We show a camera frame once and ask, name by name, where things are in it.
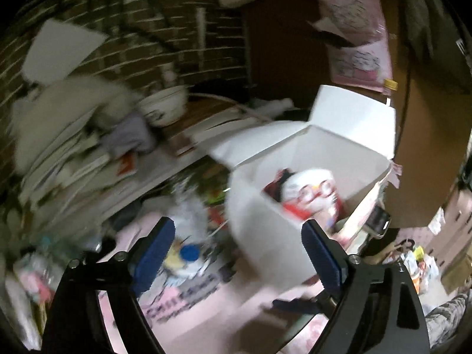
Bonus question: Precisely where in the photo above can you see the white jar with blue lid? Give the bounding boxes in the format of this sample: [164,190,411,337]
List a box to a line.
[179,243,207,279]

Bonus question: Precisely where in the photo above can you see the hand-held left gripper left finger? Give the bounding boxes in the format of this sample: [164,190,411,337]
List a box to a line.
[40,217,176,354]

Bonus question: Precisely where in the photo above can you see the brown wooden cabinet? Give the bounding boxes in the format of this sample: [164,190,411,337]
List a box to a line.
[383,77,472,229]

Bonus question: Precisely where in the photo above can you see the pink printed cardboard box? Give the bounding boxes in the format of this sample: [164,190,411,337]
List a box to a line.
[208,85,397,290]

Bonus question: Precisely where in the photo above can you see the white plush with red glasses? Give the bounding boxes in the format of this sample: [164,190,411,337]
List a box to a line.
[263,168,345,225]

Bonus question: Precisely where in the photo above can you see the pink wall poster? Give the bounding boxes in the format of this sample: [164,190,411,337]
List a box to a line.
[319,0,388,47]
[330,40,393,91]

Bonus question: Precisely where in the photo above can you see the clear plastic wrapper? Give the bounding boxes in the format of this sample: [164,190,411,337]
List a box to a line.
[168,184,211,244]

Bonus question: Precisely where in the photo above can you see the yellow plush toy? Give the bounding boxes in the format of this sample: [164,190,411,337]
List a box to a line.
[162,241,185,271]

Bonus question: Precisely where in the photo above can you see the white fluffy fur piece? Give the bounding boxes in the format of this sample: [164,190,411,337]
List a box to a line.
[9,76,139,170]

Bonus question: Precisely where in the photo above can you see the pink printed cloth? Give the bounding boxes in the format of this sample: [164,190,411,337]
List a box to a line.
[138,269,225,325]

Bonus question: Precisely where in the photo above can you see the purple cloth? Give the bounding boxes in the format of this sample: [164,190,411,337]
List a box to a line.
[101,112,157,155]

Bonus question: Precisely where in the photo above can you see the white bowl with panda print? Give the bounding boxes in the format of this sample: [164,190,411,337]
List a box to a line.
[139,86,189,128]

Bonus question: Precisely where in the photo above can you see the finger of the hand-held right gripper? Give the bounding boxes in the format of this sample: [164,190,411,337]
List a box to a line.
[272,297,334,316]

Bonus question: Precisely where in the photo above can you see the stack of books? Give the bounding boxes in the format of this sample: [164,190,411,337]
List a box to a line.
[15,118,155,214]

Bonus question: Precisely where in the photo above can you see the white paper sheet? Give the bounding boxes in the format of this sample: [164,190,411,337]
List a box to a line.
[22,18,107,83]

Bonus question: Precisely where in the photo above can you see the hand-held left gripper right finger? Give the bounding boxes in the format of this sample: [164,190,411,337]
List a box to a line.
[300,219,432,354]

